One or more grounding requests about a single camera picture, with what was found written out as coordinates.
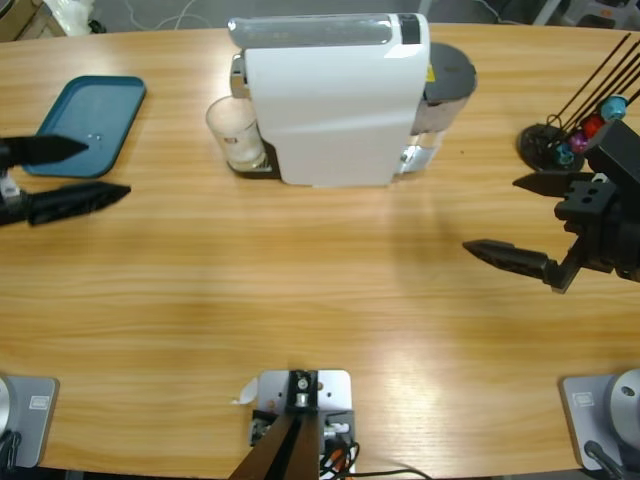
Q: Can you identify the teal coffee capsule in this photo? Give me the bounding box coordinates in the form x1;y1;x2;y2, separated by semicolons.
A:
601;94;630;121

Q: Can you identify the teal plastic tray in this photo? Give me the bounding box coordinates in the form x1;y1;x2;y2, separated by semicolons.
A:
20;74;149;180

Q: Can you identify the clear glass cup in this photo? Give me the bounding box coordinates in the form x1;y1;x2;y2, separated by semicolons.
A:
204;95;267;172

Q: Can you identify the white paper tag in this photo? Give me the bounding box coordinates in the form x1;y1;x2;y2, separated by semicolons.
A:
229;377;260;406

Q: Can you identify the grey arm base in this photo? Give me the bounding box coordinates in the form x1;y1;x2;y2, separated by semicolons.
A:
0;374;61;469
558;368;640;471

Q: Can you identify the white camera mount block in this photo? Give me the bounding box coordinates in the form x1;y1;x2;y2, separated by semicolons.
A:
249;368;357;476

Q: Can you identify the dark camera post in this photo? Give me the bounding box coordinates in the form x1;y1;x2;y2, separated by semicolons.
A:
232;369;321;480

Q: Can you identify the black capsule stand with rods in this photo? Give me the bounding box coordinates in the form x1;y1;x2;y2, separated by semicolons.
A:
517;32;640;174

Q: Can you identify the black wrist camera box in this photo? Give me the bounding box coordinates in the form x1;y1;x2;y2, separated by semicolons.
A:
583;119;640;189

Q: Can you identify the white plastic bag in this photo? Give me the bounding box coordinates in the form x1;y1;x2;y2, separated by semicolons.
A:
42;0;96;36

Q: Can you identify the white capsule coffee machine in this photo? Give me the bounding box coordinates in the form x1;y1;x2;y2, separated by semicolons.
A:
226;12;479;190

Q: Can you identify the black cable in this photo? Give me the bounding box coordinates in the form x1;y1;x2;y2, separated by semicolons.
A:
583;439;626;480
319;439;431;480
0;429;24;471

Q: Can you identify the white floor cable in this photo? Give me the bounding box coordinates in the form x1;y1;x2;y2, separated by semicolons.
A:
122;0;236;32

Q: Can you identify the brown cardboard box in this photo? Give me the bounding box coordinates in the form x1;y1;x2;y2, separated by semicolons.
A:
0;0;49;44

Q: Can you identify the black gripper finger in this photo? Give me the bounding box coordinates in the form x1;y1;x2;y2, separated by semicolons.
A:
5;133;92;168
511;170;594;202
25;181;133;227
461;239;560;290

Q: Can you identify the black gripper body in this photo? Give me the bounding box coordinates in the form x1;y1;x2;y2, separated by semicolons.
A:
0;137;31;227
549;171;640;295

